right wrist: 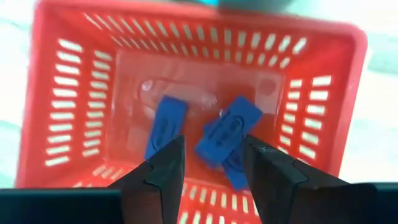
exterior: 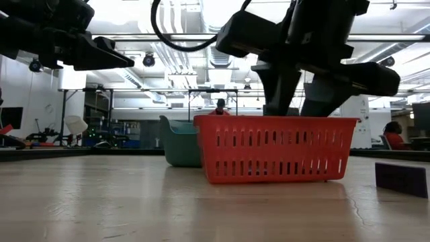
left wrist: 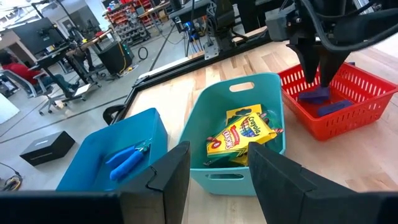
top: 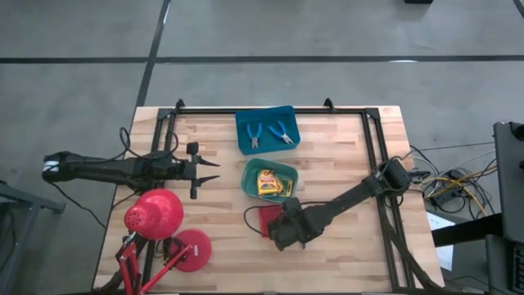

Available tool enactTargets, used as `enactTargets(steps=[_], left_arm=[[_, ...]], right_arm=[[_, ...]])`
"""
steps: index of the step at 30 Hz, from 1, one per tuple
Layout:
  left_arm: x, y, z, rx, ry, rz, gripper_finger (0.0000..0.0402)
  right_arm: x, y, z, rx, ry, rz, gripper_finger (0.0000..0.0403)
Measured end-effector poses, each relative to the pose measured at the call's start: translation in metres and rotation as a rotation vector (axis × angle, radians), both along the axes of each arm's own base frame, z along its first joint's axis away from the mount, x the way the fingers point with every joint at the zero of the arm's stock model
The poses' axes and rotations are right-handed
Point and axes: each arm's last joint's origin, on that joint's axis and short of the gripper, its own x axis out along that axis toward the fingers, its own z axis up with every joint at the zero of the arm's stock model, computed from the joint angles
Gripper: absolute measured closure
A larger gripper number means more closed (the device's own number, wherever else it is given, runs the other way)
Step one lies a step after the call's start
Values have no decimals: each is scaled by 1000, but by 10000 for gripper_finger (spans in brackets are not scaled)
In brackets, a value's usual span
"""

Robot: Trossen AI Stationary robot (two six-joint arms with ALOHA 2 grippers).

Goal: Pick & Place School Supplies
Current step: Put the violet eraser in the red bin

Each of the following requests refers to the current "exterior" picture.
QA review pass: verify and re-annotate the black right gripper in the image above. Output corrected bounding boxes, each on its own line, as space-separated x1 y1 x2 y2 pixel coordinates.
251 15 400 118

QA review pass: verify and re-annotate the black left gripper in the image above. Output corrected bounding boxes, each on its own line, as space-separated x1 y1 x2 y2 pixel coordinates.
36 0 135 71

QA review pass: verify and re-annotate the red plastic basket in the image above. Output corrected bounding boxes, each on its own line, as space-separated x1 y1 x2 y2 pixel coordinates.
193 114 360 186

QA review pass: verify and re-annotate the purple eraser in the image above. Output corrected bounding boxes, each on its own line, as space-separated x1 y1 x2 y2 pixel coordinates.
375 161 429 199

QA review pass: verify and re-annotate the white pillar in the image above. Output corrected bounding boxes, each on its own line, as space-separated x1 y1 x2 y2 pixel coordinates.
339 95 372 151

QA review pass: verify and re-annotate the person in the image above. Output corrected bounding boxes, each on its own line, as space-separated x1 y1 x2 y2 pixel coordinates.
382 121 413 151
207 98 232 116

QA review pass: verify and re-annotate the white lamp shade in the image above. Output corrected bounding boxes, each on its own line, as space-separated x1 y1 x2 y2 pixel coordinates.
64 116 89 136

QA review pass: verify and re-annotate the black tall monitor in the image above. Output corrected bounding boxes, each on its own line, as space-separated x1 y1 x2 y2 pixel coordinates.
412 102 430 137

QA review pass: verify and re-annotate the green plastic bin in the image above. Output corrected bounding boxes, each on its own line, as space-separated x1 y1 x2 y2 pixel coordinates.
159 115 203 168

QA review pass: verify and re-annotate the black background station frame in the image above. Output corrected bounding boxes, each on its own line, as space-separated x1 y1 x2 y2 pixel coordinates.
58 87 239 117

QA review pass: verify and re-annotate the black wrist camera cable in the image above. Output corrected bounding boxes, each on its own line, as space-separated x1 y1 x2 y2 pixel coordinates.
150 0 253 53

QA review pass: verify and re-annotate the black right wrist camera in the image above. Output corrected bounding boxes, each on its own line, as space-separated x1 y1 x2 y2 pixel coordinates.
214 9 280 58

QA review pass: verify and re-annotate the silver ventilation duct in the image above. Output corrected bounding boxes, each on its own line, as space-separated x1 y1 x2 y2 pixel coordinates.
200 0 248 88

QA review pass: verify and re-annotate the black wall monitor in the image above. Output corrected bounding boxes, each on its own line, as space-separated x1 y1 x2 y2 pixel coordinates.
0 106 24 130

